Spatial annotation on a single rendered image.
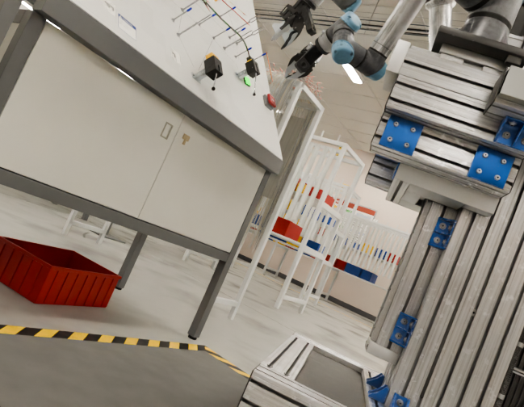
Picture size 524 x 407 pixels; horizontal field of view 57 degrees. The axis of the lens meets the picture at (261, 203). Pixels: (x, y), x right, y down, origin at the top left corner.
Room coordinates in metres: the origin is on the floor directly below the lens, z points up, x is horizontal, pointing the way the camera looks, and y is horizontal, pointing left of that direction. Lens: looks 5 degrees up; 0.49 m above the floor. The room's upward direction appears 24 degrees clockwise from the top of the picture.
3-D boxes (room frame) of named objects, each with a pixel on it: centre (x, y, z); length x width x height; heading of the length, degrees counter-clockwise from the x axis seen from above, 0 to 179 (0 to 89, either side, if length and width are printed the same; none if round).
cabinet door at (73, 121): (1.45, 0.54, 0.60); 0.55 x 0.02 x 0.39; 143
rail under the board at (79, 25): (1.66, 0.36, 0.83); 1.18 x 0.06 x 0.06; 143
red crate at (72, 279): (1.90, 0.62, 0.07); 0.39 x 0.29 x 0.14; 156
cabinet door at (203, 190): (1.89, 0.21, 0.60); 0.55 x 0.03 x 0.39; 143
